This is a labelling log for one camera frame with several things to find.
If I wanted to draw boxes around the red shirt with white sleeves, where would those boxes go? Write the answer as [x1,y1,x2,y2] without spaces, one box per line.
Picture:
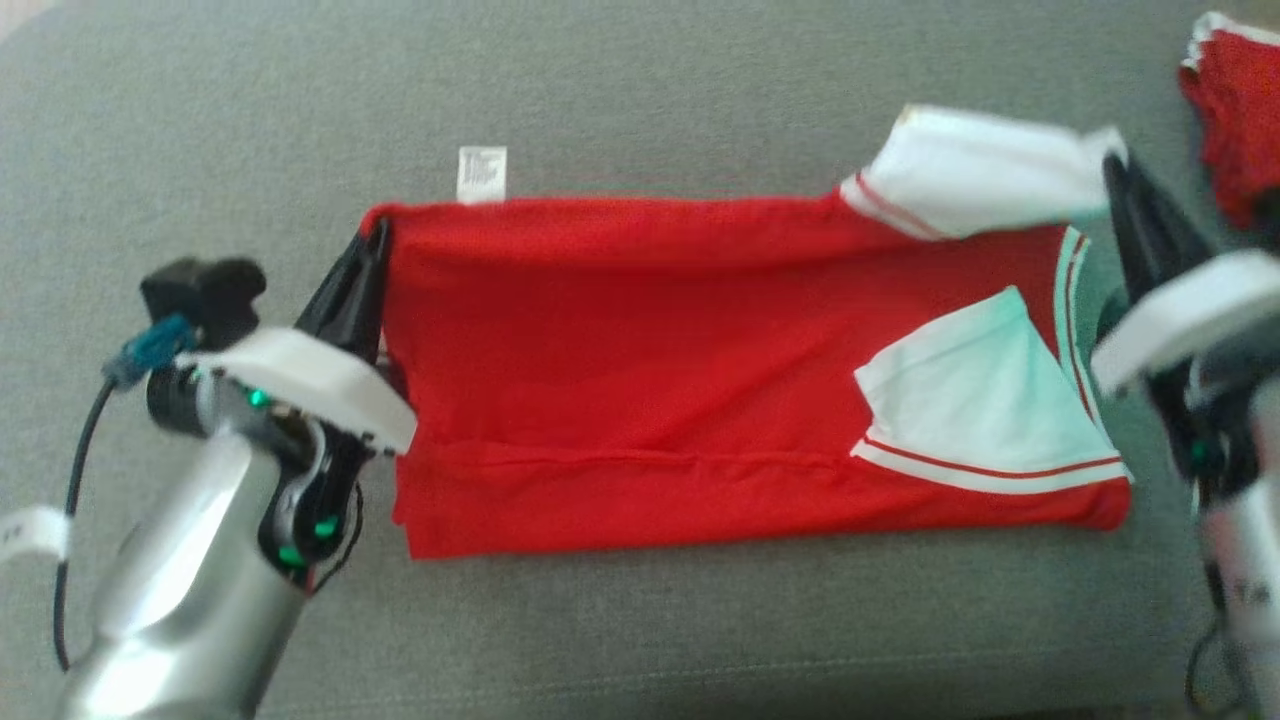
[359,104,1134,560]

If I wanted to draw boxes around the teal cable connector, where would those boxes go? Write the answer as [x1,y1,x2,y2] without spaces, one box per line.
[101,312,197,392]

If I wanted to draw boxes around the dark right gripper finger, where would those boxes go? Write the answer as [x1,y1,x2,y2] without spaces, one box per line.
[1101,156,1152,307]
[1124,159,1217,292]

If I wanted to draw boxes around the red shorts with white stripe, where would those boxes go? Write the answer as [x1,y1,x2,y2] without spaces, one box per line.
[1177,11,1280,232]

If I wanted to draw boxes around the thin black cable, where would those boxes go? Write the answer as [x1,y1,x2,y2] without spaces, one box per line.
[51,377,117,674]
[1184,608,1253,720]

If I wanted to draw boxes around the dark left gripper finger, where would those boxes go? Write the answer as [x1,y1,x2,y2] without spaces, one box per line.
[294,231,380,352]
[349,218,392,367]

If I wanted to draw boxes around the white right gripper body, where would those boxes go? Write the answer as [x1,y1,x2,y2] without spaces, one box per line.
[1089,249,1280,482]

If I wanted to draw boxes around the white cable label tag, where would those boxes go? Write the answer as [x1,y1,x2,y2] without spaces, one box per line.
[0,506,74,564]

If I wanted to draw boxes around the grey sofa seat cushion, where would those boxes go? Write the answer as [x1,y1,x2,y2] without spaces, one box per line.
[0,0,1280,720]

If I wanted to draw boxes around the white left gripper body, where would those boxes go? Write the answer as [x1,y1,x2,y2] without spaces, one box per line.
[174,327,420,592]

